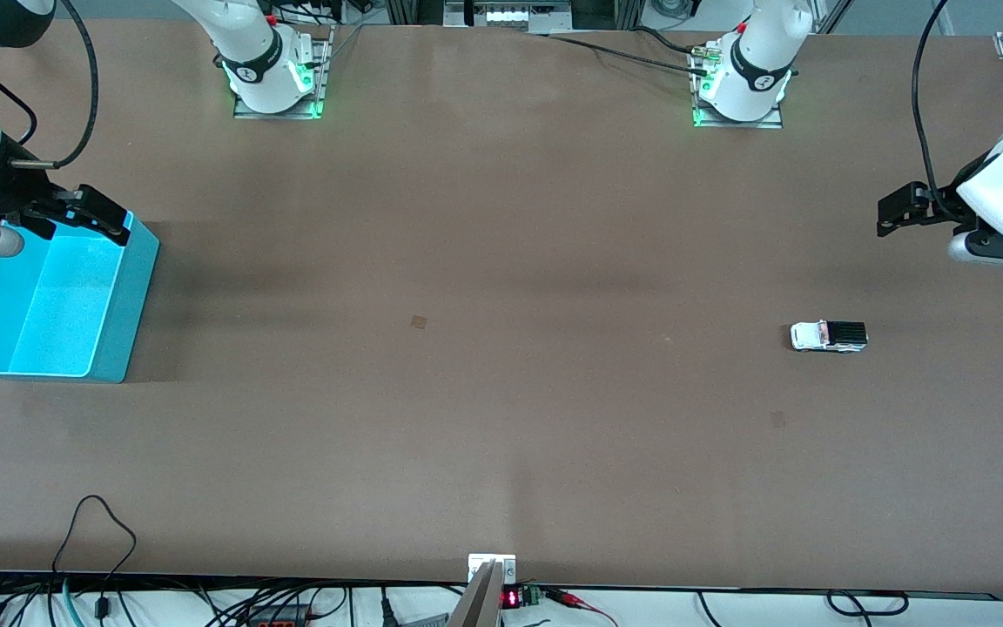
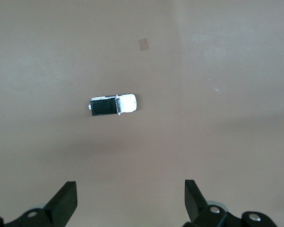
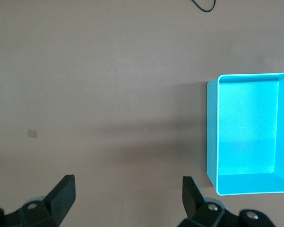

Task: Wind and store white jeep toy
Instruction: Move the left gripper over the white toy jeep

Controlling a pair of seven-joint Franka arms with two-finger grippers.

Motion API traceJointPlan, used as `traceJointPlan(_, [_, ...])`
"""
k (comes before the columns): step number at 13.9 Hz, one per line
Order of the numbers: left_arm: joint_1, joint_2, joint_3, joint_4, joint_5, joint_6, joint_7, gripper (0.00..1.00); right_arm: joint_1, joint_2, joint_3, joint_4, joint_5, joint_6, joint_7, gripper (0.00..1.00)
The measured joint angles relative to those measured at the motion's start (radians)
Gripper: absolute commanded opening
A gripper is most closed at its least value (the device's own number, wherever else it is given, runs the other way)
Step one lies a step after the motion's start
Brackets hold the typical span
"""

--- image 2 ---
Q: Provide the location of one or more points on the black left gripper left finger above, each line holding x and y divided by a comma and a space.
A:
61, 203

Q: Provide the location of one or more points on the small brown tape square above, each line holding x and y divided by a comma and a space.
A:
143, 44

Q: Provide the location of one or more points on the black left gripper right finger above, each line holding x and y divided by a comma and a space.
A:
198, 208

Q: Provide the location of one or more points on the white jeep toy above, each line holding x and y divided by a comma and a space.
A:
126, 104

